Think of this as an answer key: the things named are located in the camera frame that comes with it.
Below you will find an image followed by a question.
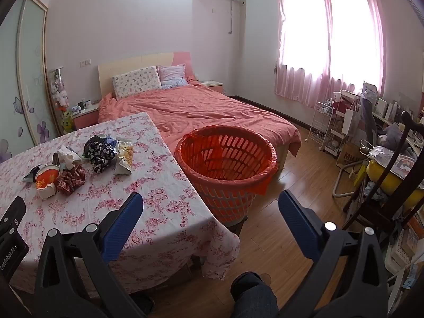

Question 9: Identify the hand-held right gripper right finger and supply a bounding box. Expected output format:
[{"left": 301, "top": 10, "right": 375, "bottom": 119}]
[{"left": 277, "top": 189, "right": 389, "bottom": 318}]

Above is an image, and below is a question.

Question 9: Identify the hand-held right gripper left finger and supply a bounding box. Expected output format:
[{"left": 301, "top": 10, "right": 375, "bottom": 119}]
[{"left": 33, "top": 192, "right": 156, "bottom": 318}]

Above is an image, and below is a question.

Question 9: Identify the red plaid cloth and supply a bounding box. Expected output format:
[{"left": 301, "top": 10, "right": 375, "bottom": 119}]
[{"left": 56, "top": 165, "right": 87, "bottom": 195}]

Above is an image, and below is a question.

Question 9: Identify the cream white cloth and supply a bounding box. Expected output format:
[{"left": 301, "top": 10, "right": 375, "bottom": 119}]
[{"left": 114, "top": 139, "right": 135, "bottom": 177}]

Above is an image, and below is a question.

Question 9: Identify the orange plastic laundry basket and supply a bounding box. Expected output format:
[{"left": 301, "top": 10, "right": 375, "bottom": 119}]
[{"left": 174, "top": 125, "right": 277, "bottom": 224}]

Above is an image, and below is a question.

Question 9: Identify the crushed red white paper cup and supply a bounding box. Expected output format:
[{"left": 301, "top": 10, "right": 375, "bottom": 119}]
[{"left": 35, "top": 165, "right": 62, "bottom": 201}]

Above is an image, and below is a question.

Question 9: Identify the grey teal garment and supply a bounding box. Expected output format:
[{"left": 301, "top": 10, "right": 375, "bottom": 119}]
[{"left": 23, "top": 166, "right": 42, "bottom": 183}]

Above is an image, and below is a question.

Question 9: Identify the white tissue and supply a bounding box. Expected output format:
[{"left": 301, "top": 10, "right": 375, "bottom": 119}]
[{"left": 57, "top": 146, "right": 83, "bottom": 167}]

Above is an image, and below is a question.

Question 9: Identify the dark stool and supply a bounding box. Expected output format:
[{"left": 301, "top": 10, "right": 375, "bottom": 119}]
[{"left": 228, "top": 216, "right": 250, "bottom": 236}]

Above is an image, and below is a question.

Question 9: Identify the person's leg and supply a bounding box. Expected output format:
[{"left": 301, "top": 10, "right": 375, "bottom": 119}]
[{"left": 230, "top": 272, "right": 279, "bottom": 318}]

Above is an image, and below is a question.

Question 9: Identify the brown paper bag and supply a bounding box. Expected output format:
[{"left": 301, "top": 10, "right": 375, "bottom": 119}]
[{"left": 336, "top": 142, "right": 365, "bottom": 170}]

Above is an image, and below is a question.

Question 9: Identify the yellow bag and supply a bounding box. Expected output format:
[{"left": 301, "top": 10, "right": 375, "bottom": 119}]
[{"left": 367, "top": 159, "right": 424, "bottom": 207}]

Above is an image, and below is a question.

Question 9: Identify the pink nightstand with mugs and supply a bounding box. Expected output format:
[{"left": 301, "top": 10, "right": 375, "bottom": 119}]
[{"left": 71, "top": 104, "right": 100, "bottom": 130}]

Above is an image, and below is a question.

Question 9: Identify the white paper bag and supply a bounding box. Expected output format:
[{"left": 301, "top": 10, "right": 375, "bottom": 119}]
[{"left": 342, "top": 108, "right": 359, "bottom": 136}]

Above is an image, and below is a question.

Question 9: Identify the dark wooden chair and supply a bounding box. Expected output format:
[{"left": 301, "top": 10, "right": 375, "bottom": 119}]
[{"left": 344, "top": 111, "right": 424, "bottom": 243}]

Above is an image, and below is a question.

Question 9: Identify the white shelf unit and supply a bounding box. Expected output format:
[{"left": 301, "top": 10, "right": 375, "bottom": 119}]
[{"left": 326, "top": 89, "right": 362, "bottom": 160}]

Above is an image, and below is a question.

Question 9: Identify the bed with coral duvet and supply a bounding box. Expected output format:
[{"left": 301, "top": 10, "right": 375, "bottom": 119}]
[{"left": 98, "top": 79, "right": 302, "bottom": 169}]

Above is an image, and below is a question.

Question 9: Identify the pink curtain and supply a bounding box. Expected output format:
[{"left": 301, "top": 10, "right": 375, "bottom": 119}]
[{"left": 273, "top": 0, "right": 389, "bottom": 109}]

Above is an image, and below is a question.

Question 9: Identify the floral print pillow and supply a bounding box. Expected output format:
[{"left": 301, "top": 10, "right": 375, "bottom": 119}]
[{"left": 112, "top": 65, "right": 162, "bottom": 100}]

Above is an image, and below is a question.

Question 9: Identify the glass case of plush toys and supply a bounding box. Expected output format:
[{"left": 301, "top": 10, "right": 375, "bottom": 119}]
[{"left": 49, "top": 67, "right": 74, "bottom": 134}]

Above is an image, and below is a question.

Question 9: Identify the pink striped pillow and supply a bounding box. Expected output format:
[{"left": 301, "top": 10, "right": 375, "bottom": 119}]
[{"left": 157, "top": 64, "right": 189, "bottom": 89}]

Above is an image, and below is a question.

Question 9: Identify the cream pink headboard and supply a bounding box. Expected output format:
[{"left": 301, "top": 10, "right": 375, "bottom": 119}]
[{"left": 98, "top": 52, "right": 194, "bottom": 98}]

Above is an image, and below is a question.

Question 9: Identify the wardrobe with floral sliding doors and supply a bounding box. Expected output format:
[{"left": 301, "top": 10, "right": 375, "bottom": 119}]
[{"left": 0, "top": 0, "right": 59, "bottom": 161}]

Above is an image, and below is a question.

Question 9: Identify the white wire rack cart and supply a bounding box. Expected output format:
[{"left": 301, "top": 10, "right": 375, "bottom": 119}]
[{"left": 308, "top": 100, "right": 334, "bottom": 152}]

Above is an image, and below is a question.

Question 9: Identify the picture frame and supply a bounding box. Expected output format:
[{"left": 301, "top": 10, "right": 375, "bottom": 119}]
[{"left": 362, "top": 81, "right": 379, "bottom": 99}]

